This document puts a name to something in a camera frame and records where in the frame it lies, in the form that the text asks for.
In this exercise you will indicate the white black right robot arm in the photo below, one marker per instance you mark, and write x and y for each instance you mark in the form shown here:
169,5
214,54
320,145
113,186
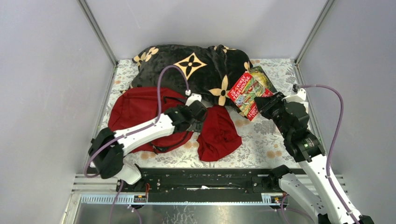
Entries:
329,204

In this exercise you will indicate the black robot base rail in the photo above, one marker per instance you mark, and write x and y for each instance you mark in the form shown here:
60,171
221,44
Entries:
201,185

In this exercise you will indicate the floral patterned table mat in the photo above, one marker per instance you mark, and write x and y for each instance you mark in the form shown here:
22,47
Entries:
260,147

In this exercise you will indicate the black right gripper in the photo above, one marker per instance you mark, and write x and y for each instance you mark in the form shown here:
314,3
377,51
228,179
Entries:
265,103

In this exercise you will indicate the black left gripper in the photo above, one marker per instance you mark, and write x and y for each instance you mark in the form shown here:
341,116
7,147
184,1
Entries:
200,112

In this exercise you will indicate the red student backpack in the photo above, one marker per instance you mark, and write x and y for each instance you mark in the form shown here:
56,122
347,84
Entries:
138,105

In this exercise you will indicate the black floral plush blanket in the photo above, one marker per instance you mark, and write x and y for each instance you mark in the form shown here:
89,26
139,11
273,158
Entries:
210,72

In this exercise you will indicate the green dark cover book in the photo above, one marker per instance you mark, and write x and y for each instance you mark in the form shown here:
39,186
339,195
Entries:
259,75

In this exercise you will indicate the red cloth garment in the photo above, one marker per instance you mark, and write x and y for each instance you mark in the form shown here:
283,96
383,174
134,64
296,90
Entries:
218,137

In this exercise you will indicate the red treehouse storybook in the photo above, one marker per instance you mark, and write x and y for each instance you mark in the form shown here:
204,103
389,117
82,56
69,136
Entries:
244,92

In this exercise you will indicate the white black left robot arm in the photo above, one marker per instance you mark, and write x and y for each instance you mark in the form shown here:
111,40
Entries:
109,148

